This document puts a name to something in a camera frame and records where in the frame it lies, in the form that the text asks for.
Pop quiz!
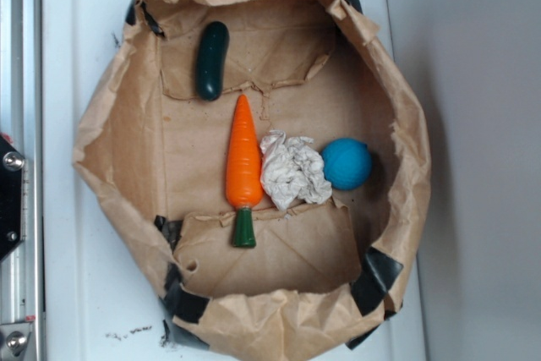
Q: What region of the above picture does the crumpled white paper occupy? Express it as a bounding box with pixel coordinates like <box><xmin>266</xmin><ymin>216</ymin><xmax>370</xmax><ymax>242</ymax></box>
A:
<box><xmin>260</xmin><ymin>129</ymin><xmax>332</xmax><ymax>211</ymax></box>

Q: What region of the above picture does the black metal bracket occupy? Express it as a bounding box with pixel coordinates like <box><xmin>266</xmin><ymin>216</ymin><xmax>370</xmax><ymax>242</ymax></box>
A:
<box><xmin>0</xmin><ymin>134</ymin><xmax>25</xmax><ymax>260</ymax></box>

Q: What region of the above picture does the blue rubber ball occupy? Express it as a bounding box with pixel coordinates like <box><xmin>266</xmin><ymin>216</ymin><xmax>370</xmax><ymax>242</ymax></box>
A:
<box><xmin>321</xmin><ymin>138</ymin><xmax>372</xmax><ymax>191</ymax></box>

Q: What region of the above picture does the dark green plastic pickle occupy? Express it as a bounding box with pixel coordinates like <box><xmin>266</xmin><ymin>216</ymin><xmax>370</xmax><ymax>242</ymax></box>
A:
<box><xmin>195</xmin><ymin>21</ymin><xmax>229</xmax><ymax>101</ymax></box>

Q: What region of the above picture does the orange plastic carrot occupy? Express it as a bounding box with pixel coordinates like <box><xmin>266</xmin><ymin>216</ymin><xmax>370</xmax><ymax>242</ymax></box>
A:
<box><xmin>226</xmin><ymin>95</ymin><xmax>264</xmax><ymax>249</ymax></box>

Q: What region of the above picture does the brown paper bag tray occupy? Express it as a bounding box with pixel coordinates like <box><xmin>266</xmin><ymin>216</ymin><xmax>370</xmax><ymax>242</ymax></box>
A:
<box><xmin>73</xmin><ymin>0</ymin><xmax>431</xmax><ymax>360</ymax></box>

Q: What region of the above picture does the aluminium frame rail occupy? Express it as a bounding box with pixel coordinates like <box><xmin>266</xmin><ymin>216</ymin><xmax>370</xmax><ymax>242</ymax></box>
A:
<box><xmin>1</xmin><ymin>0</ymin><xmax>46</xmax><ymax>360</ymax></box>

